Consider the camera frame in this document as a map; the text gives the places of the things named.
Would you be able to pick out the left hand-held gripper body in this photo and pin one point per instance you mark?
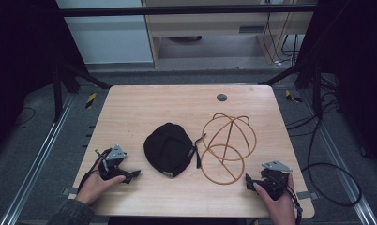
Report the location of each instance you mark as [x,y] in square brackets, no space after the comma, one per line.
[114,155]

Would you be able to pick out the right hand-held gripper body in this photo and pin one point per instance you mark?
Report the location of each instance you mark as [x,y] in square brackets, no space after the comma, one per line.
[275,179]

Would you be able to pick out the person's right hand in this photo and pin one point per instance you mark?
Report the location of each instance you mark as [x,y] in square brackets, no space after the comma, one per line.
[280,207]

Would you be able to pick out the person's left hand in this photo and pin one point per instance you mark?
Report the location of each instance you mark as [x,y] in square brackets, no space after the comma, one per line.
[94,187]

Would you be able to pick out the black cap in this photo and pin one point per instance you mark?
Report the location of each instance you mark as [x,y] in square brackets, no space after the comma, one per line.
[169,150]

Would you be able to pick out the yellow black tape marker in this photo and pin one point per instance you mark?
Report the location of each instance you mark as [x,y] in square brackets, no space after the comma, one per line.
[90,100]
[291,97]

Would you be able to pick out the black metal stand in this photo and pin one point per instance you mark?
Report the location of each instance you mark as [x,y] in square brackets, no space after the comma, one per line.
[316,90]
[58,90]

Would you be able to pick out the grey table grommet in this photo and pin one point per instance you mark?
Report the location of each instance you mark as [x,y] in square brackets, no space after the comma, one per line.
[221,97]

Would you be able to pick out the white cabinet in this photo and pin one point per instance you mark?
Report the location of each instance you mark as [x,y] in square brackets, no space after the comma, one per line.
[108,37]

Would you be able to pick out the black curtain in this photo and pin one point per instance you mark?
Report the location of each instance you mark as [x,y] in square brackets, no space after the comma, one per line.
[21,62]
[355,68]

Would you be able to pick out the grey table bracket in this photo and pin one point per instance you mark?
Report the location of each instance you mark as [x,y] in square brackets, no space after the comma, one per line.
[69,191]
[307,195]

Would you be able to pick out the aluminium floor rail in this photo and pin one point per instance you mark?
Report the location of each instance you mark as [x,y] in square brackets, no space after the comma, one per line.
[343,168]
[36,162]

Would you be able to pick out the black horizontal frame bar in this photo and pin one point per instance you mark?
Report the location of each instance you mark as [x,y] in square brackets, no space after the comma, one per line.
[177,11]

